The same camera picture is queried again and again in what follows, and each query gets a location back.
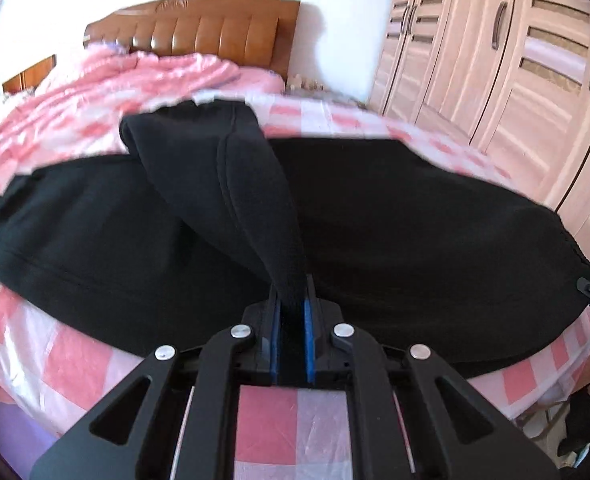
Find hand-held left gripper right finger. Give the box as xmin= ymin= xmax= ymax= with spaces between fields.
xmin=304 ymin=274 xmax=562 ymax=480

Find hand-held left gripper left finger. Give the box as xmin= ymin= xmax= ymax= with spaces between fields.
xmin=30 ymin=287 xmax=282 ymax=480

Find black hooded sweatshirt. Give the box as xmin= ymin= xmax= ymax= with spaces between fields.
xmin=0 ymin=100 xmax=590 ymax=379

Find pink checkered bed sheet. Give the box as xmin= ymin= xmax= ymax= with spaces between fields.
xmin=0 ymin=85 xmax=590 ymax=480

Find light wooden wardrobe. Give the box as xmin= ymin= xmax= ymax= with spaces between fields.
xmin=367 ymin=0 xmax=590 ymax=281

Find small items on bedside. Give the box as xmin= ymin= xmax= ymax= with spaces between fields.
xmin=287 ymin=75 xmax=328 ymax=93

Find purple plastic bag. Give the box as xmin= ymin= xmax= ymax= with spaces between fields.
xmin=0 ymin=395 xmax=56 ymax=466

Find pink quilt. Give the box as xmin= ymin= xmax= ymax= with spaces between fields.
xmin=0 ymin=42 xmax=286 ymax=176

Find brown padded wooden headboard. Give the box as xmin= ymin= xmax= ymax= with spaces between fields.
xmin=84 ymin=0 xmax=302 ymax=82

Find wooden nightstand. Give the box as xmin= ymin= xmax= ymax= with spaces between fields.
xmin=2 ymin=55 xmax=57 ymax=95

